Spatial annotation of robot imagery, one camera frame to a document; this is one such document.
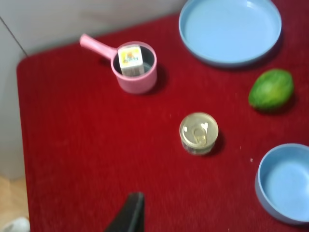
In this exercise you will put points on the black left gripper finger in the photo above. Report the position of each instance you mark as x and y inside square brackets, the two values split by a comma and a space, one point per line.
[130, 218]

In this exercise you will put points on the small white milk carton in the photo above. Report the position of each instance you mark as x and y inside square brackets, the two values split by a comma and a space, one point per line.
[130, 60]

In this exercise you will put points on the red tablecloth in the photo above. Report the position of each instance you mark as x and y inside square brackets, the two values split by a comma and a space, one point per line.
[88, 144]

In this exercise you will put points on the small tin can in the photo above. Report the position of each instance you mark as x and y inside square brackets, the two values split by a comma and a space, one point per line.
[198, 132]

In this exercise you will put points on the pink saucepan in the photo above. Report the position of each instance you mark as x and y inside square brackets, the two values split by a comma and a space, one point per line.
[136, 84]

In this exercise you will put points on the light blue bowl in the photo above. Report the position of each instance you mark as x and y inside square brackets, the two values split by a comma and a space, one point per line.
[282, 183]

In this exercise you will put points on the green lime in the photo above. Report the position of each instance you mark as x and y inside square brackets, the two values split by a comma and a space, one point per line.
[272, 90]

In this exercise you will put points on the light blue plate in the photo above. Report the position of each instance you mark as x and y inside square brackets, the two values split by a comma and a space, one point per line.
[229, 33]

